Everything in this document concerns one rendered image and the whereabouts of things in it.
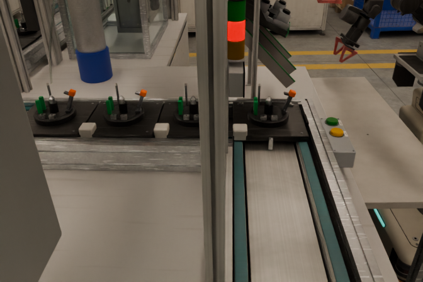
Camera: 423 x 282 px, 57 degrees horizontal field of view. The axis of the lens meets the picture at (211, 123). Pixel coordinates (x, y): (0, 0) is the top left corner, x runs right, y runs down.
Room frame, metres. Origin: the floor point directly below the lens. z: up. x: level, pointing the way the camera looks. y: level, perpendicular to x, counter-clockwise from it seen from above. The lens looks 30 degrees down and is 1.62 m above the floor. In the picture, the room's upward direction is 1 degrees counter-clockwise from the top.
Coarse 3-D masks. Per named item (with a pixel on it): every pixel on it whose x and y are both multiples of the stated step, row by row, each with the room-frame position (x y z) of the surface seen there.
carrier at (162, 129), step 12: (180, 96) 1.19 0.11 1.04; (192, 96) 1.17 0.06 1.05; (168, 108) 1.24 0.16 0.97; (180, 108) 1.16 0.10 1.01; (192, 108) 1.16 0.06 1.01; (228, 108) 1.25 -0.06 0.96; (168, 120) 1.15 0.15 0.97; (180, 120) 1.12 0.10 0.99; (192, 120) 1.12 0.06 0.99; (156, 132) 1.06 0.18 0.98; (168, 132) 1.07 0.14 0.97; (180, 132) 1.07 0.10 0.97; (192, 132) 1.07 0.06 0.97
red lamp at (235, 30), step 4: (244, 20) 0.97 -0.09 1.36; (228, 24) 0.96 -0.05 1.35; (232, 24) 0.95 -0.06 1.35; (236, 24) 0.95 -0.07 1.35; (240, 24) 0.95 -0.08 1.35; (244, 24) 0.96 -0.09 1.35; (228, 28) 0.96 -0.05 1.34; (232, 28) 0.95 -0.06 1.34; (236, 28) 0.95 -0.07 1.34; (240, 28) 0.95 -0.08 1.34; (244, 28) 0.97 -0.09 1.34; (228, 32) 0.96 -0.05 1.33; (232, 32) 0.95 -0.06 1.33; (236, 32) 0.95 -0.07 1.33; (240, 32) 0.95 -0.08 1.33; (244, 32) 0.97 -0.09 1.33; (228, 36) 0.96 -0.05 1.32; (232, 36) 0.95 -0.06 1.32; (236, 36) 0.95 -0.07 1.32; (240, 36) 0.95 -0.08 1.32; (244, 36) 0.97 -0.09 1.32; (228, 40) 0.96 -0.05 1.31; (232, 40) 0.95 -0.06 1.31; (236, 40) 0.95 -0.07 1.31; (240, 40) 0.95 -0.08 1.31
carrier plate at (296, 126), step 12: (240, 108) 1.23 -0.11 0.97; (288, 108) 1.22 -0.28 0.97; (240, 120) 1.14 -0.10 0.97; (288, 120) 1.14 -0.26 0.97; (300, 120) 1.13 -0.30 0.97; (252, 132) 1.06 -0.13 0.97; (264, 132) 1.06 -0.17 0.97; (276, 132) 1.06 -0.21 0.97; (288, 132) 1.06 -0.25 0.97; (300, 132) 1.06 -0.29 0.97
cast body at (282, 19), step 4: (284, 8) 1.42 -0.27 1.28; (280, 12) 1.40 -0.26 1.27; (284, 12) 1.41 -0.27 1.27; (288, 12) 1.41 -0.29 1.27; (268, 16) 1.43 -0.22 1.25; (276, 16) 1.41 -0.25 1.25; (280, 16) 1.40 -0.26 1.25; (284, 16) 1.40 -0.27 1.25; (288, 16) 1.40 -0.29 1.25; (268, 20) 1.42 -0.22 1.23; (272, 20) 1.42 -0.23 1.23; (276, 20) 1.40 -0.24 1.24; (280, 20) 1.40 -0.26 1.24; (284, 20) 1.40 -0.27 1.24; (288, 20) 1.40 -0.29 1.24; (276, 24) 1.40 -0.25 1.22; (280, 24) 1.40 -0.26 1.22; (284, 24) 1.40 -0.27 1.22; (288, 24) 1.41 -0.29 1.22; (284, 28) 1.40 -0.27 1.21
